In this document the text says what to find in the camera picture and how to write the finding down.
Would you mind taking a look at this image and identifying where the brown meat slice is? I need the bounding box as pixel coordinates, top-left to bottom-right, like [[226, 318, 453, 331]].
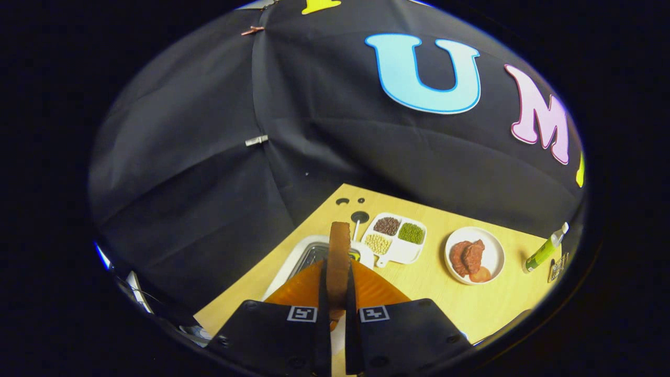
[[462, 239, 486, 274], [449, 241, 472, 277]]

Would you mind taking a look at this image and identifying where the white divided dish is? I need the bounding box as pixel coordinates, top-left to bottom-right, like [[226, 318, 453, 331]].
[[361, 212, 427, 268]]

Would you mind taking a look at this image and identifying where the pile of yellow beans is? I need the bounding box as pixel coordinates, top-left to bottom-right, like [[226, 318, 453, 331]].
[[365, 234, 392, 255]]

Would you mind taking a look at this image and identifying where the pile of brown beans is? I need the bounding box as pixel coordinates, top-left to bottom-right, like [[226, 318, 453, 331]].
[[374, 217, 401, 236]]

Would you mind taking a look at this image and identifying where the white toaster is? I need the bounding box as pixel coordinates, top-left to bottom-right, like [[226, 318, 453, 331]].
[[262, 235, 375, 302]]

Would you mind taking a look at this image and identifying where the pile of green beans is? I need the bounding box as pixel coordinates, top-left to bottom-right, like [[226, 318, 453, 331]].
[[398, 223, 425, 245]]

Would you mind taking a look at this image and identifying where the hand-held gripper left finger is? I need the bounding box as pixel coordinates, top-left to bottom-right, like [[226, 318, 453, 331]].
[[207, 259, 333, 377]]

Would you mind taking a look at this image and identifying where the green label plastic bottle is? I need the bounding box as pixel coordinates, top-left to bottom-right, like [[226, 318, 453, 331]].
[[522, 222, 570, 274]]

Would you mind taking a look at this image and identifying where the metal wire basket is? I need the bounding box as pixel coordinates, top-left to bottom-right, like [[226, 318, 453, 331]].
[[548, 252, 569, 283]]

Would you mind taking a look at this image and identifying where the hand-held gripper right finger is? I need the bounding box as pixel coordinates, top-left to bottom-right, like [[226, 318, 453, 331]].
[[344, 260, 472, 376]]

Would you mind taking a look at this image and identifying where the black backdrop cloth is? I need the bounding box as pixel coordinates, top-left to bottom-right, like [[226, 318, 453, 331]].
[[88, 0, 587, 315]]

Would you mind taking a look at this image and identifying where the toasted bread slice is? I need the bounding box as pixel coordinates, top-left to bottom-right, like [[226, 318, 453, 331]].
[[326, 221, 352, 331]]

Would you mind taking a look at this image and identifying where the white round plate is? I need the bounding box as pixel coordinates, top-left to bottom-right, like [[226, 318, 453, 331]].
[[444, 226, 506, 285]]

